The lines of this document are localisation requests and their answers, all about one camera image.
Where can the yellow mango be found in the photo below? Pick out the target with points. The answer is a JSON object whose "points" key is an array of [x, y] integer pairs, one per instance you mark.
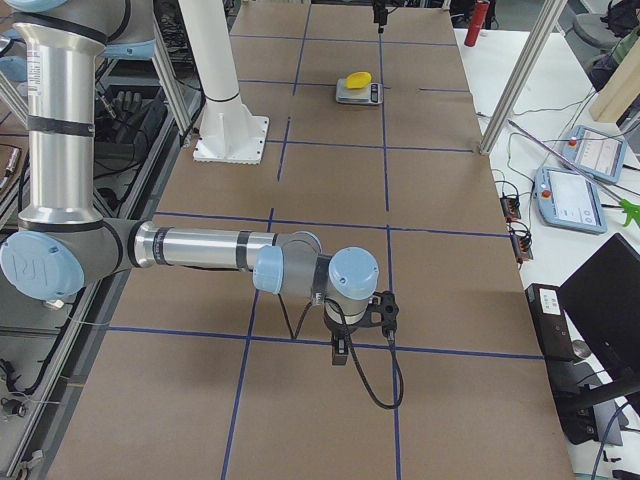
{"points": [[358, 80]]}

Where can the teach pendant tablet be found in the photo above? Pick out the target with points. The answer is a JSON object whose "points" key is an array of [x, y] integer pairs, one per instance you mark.
{"points": [[566, 200], [599, 154]]}

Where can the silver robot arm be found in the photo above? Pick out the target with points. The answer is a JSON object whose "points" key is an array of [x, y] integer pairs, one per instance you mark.
{"points": [[64, 244]]}

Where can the red bottle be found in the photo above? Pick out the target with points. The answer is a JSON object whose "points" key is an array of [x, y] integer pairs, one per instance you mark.
{"points": [[477, 22]]}

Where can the orange circuit board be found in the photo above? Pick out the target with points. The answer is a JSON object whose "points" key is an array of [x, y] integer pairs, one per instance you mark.
{"points": [[521, 241], [510, 202]]}

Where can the near teach pendant tablet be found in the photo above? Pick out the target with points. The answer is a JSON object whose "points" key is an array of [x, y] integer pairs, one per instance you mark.
{"points": [[566, 200]]}

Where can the lower orange circuit board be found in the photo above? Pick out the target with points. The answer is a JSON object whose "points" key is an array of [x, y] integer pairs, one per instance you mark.
{"points": [[521, 241]]}

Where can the wooden beam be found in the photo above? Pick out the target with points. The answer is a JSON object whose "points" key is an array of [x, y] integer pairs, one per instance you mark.
{"points": [[620, 91]]}

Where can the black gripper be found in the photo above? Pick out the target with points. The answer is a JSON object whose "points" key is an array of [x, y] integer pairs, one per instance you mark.
{"points": [[339, 331], [379, 15]]}

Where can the aluminium frame post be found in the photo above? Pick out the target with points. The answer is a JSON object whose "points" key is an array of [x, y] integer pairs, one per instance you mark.
{"points": [[535, 43]]}

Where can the silver digital kitchen scale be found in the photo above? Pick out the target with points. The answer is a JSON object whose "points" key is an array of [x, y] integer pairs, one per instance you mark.
{"points": [[372, 94]]}

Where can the black mini computer box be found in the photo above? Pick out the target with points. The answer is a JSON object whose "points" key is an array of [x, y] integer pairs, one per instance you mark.
{"points": [[550, 323]]}

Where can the upper orange circuit board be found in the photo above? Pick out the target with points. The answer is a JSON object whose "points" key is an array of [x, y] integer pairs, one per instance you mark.
{"points": [[510, 202]]}

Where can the far teach pendant tablet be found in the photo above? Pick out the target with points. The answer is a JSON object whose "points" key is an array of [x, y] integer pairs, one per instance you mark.
{"points": [[599, 154]]}

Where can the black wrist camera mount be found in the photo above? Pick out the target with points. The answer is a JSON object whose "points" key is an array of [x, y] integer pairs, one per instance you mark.
{"points": [[382, 312]]}

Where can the green plastic clamp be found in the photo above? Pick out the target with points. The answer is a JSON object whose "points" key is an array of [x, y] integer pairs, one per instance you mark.
{"points": [[631, 211]]}

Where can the black monitor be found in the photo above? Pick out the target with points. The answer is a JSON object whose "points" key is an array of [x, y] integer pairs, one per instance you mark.
{"points": [[601, 299]]}

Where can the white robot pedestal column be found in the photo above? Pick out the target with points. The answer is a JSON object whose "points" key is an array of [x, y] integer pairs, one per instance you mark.
{"points": [[228, 131]]}

